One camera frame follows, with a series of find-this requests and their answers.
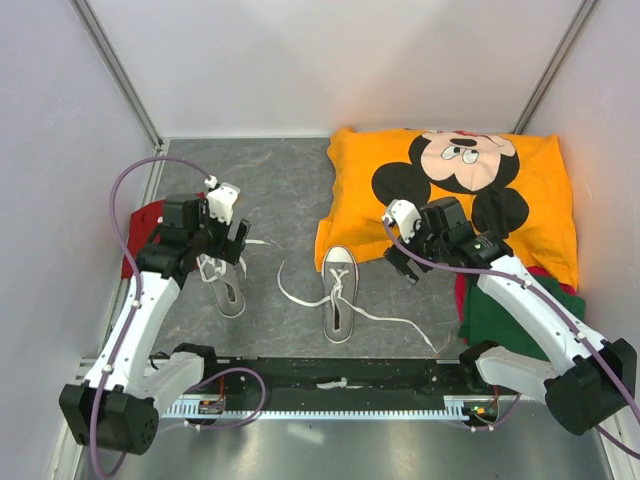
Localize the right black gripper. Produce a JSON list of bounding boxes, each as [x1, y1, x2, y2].
[[383, 208, 449, 285]]

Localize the grey sneaker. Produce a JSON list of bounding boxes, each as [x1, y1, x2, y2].
[[205, 269, 245, 319], [321, 245, 359, 344]]

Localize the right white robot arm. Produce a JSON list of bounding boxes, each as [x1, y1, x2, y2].
[[382, 197, 639, 435]]

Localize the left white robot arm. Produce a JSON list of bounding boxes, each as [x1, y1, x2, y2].
[[59, 183, 250, 455]]

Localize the red cloth under green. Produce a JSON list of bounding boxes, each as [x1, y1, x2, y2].
[[454, 266, 577, 322]]

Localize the red folded t-shirt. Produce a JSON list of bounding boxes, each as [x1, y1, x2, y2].
[[127, 192, 204, 282]]

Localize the green folded cloth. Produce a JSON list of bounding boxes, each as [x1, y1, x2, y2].
[[458, 277, 586, 361]]

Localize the white tape scrap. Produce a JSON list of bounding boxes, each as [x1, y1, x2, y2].
[[316, 377, 348, 391]]

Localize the orange mickey mouse pillow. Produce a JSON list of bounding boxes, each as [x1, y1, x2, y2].
[[313, 126, 580, 290]]

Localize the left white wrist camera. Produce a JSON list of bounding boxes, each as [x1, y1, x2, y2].
[[205, 181, 240, 225]]

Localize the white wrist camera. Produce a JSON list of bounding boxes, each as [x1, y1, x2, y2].
[[205, 181, 240, 225], [382, 199, 422, 244]]

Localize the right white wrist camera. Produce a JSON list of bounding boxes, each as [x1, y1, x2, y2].
[[382, 199, 422, 244]]

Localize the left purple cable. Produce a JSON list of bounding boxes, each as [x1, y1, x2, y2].
[[89, 155, 217, 477]]

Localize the purple cable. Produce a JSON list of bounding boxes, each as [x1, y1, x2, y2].
[[383, 214, 640, 459], [89, 155, 217, 477]]

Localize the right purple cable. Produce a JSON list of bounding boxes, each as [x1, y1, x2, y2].
[[383, 214, 640, 459]]

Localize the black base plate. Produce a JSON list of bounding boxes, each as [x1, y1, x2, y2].
[[214, 357, 513, 413]]

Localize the slotted cable duct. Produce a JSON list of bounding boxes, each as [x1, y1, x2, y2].
[[161, 395, 492, 421]]

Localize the left aluminium frame post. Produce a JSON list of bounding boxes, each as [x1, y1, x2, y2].
[[69, 0, 164, 151]]

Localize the aluminium frame post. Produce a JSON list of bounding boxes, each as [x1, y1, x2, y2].
[[511, 0, 601, 135], [69, 0, 164, 151]]

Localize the right aluminium frame post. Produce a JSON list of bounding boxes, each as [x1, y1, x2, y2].
[[511, 0, 601, 135]]

